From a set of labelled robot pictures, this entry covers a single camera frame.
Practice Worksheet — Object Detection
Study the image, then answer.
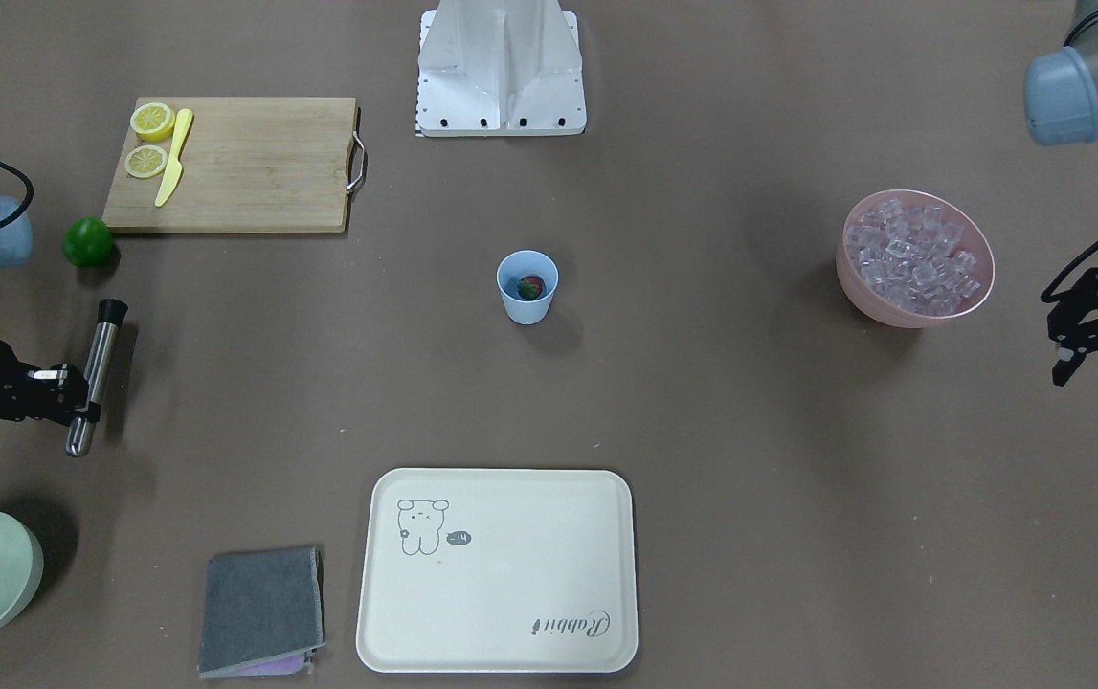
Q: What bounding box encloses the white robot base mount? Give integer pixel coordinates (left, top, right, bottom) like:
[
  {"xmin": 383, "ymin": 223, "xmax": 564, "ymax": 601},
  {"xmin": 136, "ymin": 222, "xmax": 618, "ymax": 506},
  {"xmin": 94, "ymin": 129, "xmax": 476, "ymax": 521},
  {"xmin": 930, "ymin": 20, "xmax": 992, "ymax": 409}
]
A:
[{"xmin": 415, "ymin": 1, "xmax": 589, "ymax": 137}]

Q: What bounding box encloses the red strawberry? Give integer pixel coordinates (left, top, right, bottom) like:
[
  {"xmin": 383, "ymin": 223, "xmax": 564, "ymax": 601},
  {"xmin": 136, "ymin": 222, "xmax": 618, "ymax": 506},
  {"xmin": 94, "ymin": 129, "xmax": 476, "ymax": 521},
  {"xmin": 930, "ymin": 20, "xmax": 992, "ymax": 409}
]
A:
[{"xmin": 515, "ymin": 275, "xmax": 546, "ymax": 301}]

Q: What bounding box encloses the upper lemon half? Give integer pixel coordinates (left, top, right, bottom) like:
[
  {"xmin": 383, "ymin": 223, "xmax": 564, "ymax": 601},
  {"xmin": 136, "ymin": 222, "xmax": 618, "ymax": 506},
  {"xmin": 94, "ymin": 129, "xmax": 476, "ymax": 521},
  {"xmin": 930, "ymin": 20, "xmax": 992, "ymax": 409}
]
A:
[{"xmin": 128, "ymin": 101, "xmax": 176, "ymax": 143}]

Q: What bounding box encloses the wooden cutting board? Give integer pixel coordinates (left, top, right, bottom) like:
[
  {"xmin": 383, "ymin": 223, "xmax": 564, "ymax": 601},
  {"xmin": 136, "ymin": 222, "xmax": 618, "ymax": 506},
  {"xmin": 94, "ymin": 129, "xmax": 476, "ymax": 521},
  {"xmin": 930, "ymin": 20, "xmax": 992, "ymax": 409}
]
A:
[{"xmin": 102, "ymin": 97, "xmax": 366, "ymax": 234}]

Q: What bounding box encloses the green lime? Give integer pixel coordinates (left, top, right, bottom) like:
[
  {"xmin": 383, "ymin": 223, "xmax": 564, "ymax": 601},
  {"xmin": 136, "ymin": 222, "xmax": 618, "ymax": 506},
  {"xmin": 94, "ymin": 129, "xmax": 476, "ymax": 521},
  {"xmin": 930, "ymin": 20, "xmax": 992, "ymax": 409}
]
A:
[{"xmin": 61, "ymin": 215, "xmax": 115, "ymax": 267}]

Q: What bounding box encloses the pile of clear ice cubes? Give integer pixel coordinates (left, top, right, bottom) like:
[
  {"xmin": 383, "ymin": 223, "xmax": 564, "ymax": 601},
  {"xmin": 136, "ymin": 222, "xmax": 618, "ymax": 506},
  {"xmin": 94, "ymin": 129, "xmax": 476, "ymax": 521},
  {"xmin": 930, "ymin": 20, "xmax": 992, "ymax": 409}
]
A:
[{"xmin": 845, "ymin": 203, "xmax": 985, "ymax": 317}]

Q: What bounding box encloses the cream rabbit tray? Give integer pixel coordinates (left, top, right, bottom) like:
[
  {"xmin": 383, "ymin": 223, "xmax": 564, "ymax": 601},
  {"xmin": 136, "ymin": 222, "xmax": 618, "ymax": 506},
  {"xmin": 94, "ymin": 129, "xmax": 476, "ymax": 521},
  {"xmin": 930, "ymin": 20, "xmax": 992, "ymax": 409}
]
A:
[{"xmin": 355, "ymin": 468, "xmax": 639, "ymax": 675}]

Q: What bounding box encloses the grey folded cloth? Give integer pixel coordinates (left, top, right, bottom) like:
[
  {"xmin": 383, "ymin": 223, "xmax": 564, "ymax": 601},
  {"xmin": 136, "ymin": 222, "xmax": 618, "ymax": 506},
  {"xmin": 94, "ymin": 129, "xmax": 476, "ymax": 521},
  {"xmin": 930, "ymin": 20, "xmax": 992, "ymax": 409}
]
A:
[{"xmin": 197, "ymin": 545, "xmax": 325, "ymax": 680}]

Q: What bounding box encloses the light blue cup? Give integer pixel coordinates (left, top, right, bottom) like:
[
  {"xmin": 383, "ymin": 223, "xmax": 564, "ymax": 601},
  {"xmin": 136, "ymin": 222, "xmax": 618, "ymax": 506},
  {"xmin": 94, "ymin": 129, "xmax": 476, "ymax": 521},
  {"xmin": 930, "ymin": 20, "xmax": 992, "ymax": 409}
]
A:
[{"xmin": 495, "ymin": 250, "xmax": 560, "ymax": 325}]

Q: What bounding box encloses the steel muddler black tip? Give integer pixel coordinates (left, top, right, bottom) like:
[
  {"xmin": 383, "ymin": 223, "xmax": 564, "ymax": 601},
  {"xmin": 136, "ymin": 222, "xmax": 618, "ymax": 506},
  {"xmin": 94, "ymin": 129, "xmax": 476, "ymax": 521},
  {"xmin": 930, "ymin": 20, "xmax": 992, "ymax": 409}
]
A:
[{"xmin": 66, "ymin": 300, "xmax": 128, "ymax": 458}]

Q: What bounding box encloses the pink bowl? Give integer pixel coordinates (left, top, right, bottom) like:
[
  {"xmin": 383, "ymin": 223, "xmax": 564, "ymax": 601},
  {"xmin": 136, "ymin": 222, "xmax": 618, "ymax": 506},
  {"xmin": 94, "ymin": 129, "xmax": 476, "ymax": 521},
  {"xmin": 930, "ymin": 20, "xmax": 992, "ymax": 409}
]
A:
[{"xmin": 836, "ymin": 189, "xmax": 996, "ymax": 329}]

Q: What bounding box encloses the yellow plastic knife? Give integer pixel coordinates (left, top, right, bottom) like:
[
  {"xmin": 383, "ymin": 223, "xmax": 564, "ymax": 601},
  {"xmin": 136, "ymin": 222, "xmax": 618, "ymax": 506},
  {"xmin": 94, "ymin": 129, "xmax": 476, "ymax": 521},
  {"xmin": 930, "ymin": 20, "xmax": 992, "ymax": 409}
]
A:
[{"xmin": 153, "ymin": 108, "xmax": 194, "ymax": 208}]

